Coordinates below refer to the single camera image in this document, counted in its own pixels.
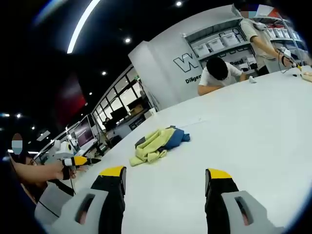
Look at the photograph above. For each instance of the long ceiling light strip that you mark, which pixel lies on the long ceiling light strip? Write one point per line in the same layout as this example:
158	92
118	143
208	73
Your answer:
81	24

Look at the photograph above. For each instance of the computer monitor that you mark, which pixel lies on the computer monitor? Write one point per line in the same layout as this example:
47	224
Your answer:
84	132

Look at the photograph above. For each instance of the person's left hand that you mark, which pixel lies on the person's left hand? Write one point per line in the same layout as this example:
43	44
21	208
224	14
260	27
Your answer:
64	173

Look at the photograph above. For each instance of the beige object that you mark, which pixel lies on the beige object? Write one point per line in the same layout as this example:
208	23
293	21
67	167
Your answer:
307	76

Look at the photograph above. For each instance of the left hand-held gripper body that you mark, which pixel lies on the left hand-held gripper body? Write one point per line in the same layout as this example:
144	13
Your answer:
64	151

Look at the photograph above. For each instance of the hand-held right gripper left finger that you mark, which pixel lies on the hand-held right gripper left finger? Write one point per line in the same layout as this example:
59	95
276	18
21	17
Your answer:
112	202

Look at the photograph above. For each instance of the small white object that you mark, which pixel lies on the small white object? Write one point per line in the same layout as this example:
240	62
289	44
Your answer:
252	80

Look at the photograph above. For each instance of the grey shelf unit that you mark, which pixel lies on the grey shelf unit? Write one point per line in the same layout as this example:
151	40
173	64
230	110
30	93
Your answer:
219	39

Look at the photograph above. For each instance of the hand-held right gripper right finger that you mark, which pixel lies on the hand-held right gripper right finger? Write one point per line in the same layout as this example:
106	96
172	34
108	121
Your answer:
219	202

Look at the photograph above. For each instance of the yellow and blue garment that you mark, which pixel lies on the yellow and blue garment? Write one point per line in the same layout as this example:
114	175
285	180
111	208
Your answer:
156	143

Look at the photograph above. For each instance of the row of white storage boxes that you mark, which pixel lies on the row of white storage boxes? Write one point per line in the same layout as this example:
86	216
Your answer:
219	44

